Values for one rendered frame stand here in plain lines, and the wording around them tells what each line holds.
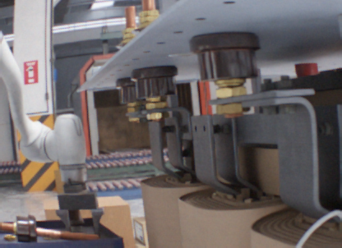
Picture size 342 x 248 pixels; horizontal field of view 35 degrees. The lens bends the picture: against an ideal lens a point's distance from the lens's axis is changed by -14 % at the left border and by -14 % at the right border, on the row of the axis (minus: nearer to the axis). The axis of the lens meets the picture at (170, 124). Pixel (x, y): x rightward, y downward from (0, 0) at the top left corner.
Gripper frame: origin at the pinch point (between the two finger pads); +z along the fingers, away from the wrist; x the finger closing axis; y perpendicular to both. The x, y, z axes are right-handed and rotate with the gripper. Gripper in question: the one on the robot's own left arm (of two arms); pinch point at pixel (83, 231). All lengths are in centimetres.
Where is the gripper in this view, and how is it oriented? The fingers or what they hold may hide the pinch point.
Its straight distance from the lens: 189.5
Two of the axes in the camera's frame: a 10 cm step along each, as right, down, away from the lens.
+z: 0.9, 10.0, 0.1
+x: -10.0, 0.9, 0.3
